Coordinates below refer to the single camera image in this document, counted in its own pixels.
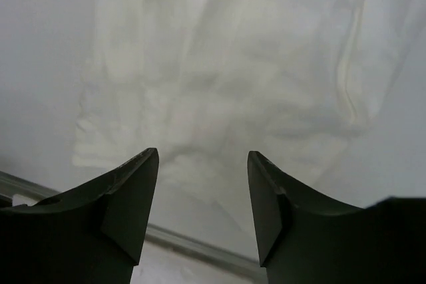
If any aluminium table edge rail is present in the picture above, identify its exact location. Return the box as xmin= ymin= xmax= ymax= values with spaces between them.
xmin=1 ymin=172 xmax=268 ymax=283

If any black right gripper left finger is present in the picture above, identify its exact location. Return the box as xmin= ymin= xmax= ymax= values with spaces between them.
xmin=1 ymin=148 xmax=159 ymax=283

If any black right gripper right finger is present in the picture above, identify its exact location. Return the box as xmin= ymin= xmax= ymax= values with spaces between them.
xmin=247 ymin=151 xmax=425 ymax=283

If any white skirt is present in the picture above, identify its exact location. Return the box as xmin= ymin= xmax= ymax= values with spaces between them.
xmin=73 ymin=0 xmax=425 ymax=232

